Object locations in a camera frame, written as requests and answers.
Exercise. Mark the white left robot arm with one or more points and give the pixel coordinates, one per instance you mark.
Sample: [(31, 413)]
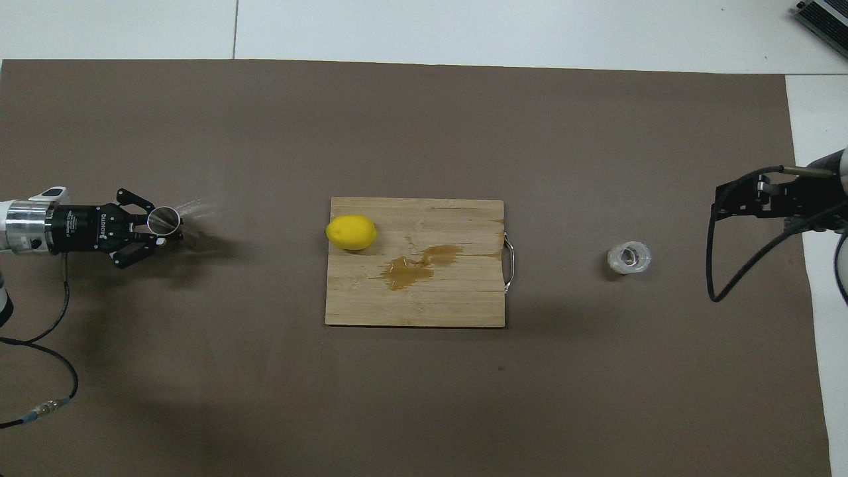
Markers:
[(26, 225)]

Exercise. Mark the brown paper table mat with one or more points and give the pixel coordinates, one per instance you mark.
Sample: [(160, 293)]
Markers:
[(424, 397)]

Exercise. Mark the metal double jigger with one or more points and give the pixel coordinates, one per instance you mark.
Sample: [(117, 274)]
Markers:
[(192, 235)]

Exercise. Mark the wooden cutting board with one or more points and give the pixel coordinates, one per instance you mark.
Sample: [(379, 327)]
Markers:
[(457, 298)]

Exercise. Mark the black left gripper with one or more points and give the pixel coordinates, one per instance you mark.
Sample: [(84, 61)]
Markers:
[(83, 228)]

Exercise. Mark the yellow lemon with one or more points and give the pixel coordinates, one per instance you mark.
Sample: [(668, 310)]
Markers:
[(351, 232)]

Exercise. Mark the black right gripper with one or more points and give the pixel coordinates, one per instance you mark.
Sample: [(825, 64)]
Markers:
[(815, 199)]

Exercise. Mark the black ribbed device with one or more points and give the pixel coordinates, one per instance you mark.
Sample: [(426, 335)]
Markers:
[(825, 23)]

